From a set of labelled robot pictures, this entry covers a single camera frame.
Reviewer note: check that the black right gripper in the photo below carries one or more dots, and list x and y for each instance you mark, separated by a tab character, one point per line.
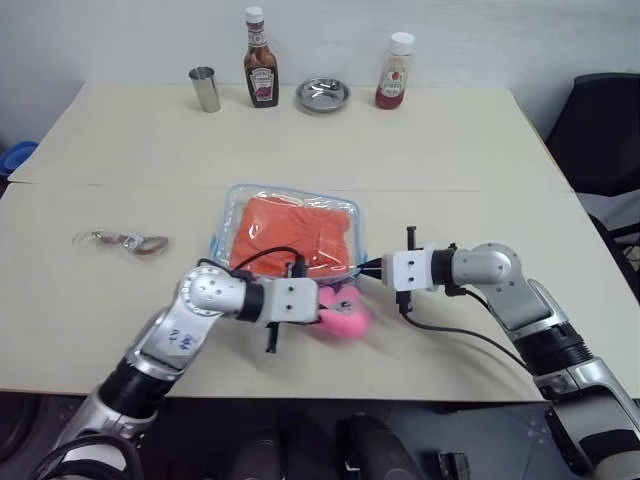
412	237

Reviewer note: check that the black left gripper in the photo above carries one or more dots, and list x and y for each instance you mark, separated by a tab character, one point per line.
296	267

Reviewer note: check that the pink plush toy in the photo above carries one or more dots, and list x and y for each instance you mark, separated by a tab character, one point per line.
350	322

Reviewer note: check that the clear plastic zip pouch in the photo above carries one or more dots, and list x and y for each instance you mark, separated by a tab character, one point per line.
225	220

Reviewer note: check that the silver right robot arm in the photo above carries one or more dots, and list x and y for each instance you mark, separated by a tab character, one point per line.
525	305

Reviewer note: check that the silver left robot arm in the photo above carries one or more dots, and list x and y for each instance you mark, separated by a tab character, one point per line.
200	292

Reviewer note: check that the orange cloth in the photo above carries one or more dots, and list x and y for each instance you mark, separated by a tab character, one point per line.
290	230

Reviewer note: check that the round steel dish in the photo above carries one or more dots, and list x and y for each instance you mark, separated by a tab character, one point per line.
322	95

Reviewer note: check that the plastic ketchup squeeze bottle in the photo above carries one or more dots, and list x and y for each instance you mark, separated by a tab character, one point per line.
395	80

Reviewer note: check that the small black ribbed block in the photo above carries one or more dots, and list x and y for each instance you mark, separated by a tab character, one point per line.
454	465

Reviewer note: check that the glass ketchup bottle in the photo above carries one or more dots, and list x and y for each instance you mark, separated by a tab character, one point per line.
261	75

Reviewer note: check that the stainless steel cup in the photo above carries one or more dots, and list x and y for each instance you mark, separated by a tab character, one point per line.
205	90

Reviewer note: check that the black chair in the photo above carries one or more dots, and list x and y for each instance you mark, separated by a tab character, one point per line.
600	140

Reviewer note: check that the blue plastic container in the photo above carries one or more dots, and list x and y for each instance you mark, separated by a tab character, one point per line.
17	157

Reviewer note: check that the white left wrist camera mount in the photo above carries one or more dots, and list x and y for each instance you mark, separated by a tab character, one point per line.
296	300

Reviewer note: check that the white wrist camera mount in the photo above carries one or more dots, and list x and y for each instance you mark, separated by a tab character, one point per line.
296	300
407	270

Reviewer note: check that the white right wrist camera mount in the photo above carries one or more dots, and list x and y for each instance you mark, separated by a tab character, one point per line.
407	270

